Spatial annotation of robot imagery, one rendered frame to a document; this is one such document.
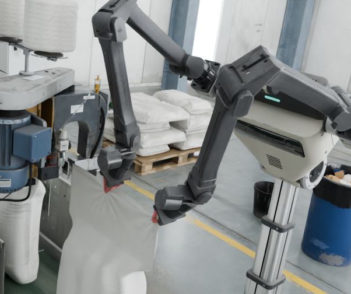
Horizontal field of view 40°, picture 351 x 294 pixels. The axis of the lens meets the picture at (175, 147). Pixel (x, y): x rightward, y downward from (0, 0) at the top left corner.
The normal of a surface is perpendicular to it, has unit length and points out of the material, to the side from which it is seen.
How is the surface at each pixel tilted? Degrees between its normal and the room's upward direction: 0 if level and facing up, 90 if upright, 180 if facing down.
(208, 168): 118
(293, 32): 90
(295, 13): 90
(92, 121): 90
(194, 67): 88
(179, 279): 0
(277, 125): 40
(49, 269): 0
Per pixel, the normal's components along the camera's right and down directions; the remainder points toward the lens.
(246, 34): 0.70, 0.32
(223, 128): 0.29, 0.75
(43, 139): 0.93, 0.23
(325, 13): -0.71, 0.13
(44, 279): 0.14, -0.94
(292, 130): -0.35, -0.63
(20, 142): -0.36, 0.25
